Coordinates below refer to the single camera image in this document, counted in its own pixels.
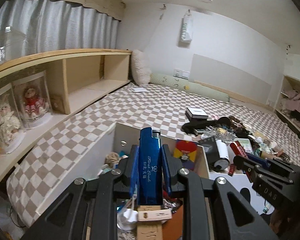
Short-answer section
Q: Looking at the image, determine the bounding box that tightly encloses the dark blue lighter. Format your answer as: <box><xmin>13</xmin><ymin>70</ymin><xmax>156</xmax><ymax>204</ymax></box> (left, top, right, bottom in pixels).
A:
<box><xmin>138</xmin><ymin>127</ymin><xmax>163</xmax><ymax>206</ymax></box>

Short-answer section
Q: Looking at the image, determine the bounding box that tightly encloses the long red lighter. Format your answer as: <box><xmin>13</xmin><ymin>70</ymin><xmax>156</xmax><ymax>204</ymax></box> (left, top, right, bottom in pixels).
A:
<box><xmin>229</xmin><ymin>141</ymin><xmax>248</xmax><ymax>163</ymax></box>

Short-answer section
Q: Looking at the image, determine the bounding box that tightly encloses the red yellow card box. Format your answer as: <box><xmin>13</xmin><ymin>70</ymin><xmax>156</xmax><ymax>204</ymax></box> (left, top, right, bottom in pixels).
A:
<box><xmin>173</xmin><ymin>140</ymin><xmax>197</xmax><ymax>170</ymax></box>

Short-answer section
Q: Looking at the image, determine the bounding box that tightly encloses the white shoe box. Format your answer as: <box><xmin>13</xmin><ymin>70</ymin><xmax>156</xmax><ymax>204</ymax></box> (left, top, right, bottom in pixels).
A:
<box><xmin>25</xmin><ymin>123</ymin><xmax>210</xmax><ymax>239</ymax></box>

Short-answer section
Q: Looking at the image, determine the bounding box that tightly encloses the checkered bed sheet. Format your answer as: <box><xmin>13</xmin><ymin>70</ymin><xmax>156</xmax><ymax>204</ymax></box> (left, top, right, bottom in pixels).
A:
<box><xmin>6</xmin><ymin>84</ymin><xmax>300</xmax><ymax>226</ymax></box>

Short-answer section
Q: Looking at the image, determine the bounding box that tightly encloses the black square box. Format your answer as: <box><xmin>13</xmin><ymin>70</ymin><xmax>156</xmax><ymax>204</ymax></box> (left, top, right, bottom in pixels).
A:
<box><xmin>198</xmin><ymin>137</ymin><xmax>219</xmax><ymax>166</ymax></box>

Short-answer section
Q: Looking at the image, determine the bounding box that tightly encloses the small black white box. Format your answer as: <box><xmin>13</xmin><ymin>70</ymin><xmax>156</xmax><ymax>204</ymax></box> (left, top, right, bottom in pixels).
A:
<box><xmin>185</xmin><ymin>107</ymin><xmax>209</xmax><ymax>121</ymax></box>

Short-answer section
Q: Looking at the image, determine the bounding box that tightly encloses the red lighter by speaker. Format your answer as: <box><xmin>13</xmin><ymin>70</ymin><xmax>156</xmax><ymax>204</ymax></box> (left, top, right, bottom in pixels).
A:
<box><xmin>228</xmin><ymin>164</ymin><xmax>236</xmax><ymax>177</ymax></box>

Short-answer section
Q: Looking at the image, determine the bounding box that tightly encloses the clear plastic storage box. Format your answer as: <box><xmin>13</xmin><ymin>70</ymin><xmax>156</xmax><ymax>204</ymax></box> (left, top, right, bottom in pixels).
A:
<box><xmin>234</xmin><ymin>138</ymin><xmax>254</xmax><ymax>155</ymax></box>

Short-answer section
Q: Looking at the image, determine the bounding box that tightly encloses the white cylindrical speaker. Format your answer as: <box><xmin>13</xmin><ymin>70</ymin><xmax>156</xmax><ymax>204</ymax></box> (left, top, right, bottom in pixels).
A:
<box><xmin>213</xmin><ymin>140</ymin><xmax>230</xmax><ymax>172</ymax></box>

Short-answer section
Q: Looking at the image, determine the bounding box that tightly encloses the green bolster pillow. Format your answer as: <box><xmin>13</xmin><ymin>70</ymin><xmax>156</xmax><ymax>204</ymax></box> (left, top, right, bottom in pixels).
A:
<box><xmin>150</xmin><ymin>73</ymin><xmax>230</xmax><ymax>102</ymax></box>

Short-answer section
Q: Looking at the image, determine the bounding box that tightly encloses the pile of clothes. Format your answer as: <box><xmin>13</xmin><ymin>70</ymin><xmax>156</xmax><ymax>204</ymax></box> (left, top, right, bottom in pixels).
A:
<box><xmin>280</xmin><ymin>89</ymin><xmax>300</xmax><ymax>115</ymax></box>

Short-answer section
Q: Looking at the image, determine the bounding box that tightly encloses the open wardrobe shelf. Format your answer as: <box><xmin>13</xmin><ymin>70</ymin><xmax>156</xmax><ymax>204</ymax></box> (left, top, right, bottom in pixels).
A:
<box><xmin>275</xmin><ymin>75</ymin><xmax>300</xmax><ymax>139</ymax></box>

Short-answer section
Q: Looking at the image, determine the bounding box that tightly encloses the fluffy white pillow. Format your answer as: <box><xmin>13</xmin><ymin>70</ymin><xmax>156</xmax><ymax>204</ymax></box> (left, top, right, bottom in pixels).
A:
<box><xmin>131</xmin><ymin>50</ymin><xmax>152</xmax><ymax>87</ymax></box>

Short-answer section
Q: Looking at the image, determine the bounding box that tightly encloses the wooden side shelf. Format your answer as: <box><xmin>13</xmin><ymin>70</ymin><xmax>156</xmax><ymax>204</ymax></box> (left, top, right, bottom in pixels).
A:
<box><xmin>0</xmin><ymin>49</ymin><xmax>132</xmax><ymax>182</ymax></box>

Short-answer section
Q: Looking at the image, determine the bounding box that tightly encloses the hanging white paper bag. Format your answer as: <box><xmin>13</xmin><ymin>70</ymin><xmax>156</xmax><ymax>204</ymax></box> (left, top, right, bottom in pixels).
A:
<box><xmin>179</xmin><ymin>9</ymin><xmax>193</xmax><ymax>44</ymax></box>

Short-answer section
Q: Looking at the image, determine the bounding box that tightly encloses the red dress doll case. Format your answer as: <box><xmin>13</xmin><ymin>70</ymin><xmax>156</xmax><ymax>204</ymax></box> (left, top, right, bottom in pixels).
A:
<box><xmin>12</xmin><ymin>71</ymin><xmax>52</xmax><ymax>129</ymax></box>

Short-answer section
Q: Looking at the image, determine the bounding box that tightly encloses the white bunny doll case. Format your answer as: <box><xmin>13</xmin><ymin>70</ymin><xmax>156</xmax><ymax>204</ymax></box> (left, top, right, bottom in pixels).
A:
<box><xmin>0</xmin><ymin>83</ymin><xmax>25</xmax><ymax>154</ymax></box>

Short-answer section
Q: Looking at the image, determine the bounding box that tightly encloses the grey curtain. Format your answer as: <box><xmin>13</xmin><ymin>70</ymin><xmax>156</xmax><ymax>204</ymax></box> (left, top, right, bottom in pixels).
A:
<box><xmin>0</xmin><ymin>0</ymin><xmax>119</xmax><ymax>56</ymax></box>

